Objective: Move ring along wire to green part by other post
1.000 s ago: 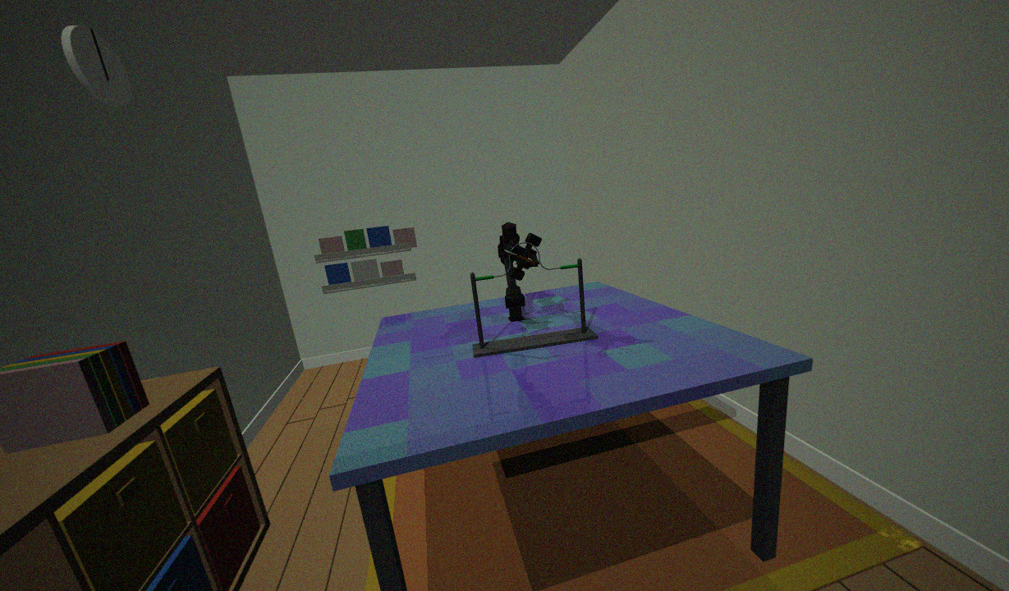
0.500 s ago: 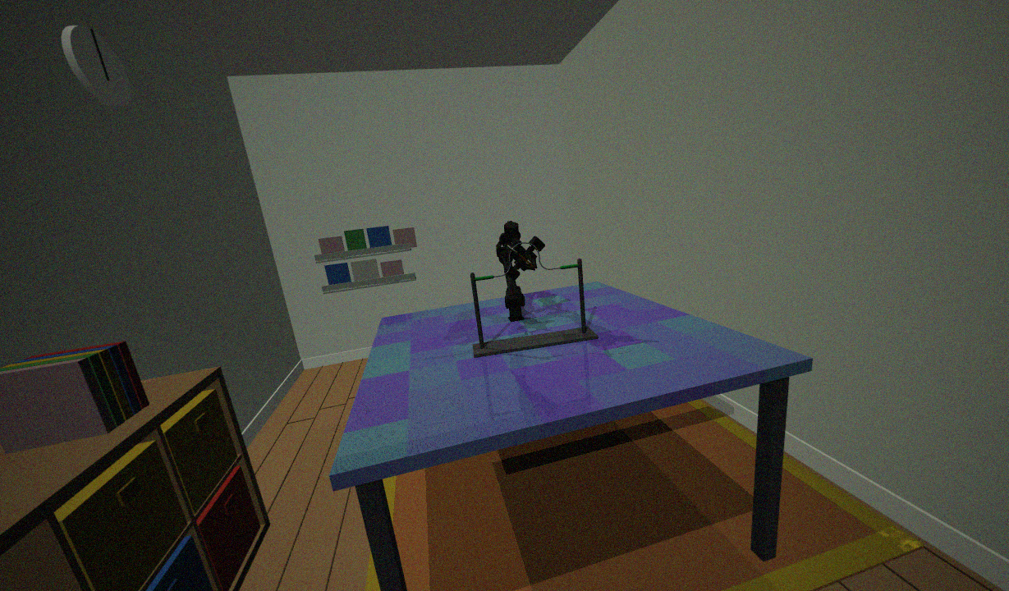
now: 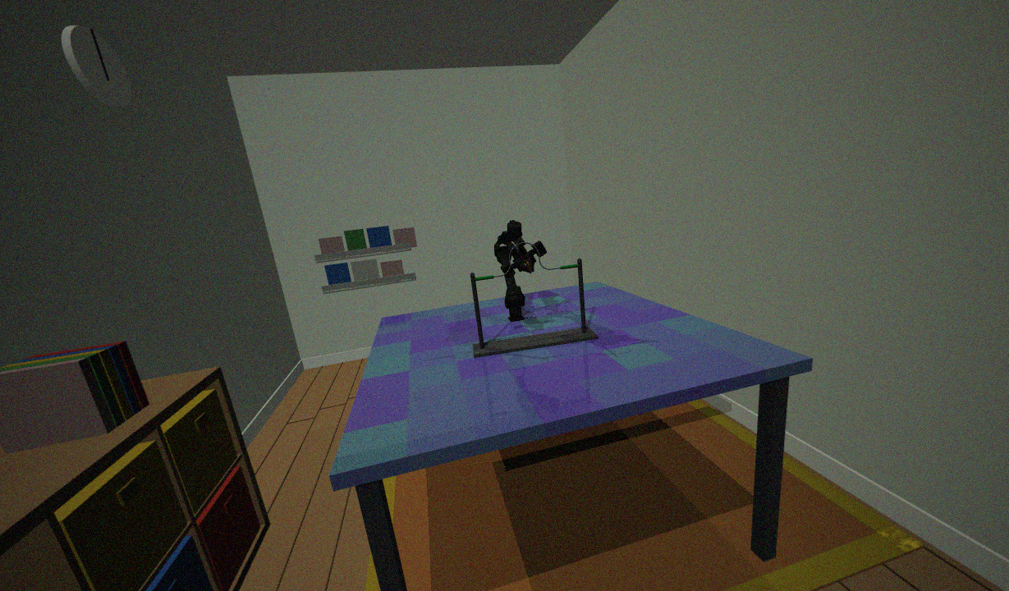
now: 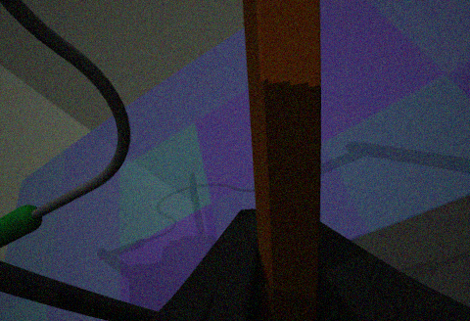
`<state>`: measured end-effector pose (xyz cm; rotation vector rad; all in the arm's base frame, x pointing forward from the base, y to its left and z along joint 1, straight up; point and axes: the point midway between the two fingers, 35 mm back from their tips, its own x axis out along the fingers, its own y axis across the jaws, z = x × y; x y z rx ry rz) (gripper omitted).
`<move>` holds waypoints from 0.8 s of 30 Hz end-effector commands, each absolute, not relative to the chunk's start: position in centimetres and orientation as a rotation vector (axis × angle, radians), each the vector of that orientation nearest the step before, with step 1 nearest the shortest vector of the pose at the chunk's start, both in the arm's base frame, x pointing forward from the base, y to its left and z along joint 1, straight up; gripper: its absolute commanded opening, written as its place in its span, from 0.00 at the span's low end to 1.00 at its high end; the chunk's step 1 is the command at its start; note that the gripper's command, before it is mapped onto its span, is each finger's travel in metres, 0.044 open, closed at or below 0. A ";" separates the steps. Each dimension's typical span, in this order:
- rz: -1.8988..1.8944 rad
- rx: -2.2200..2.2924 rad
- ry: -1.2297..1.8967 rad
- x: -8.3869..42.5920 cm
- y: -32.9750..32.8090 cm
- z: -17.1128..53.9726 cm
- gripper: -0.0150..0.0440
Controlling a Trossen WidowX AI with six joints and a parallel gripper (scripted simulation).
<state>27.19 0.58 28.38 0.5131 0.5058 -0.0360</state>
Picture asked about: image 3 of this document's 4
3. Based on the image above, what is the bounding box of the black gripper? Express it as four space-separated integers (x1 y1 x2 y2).
501 241 547 278

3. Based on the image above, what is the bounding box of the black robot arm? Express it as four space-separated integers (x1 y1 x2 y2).
494 220 527 322

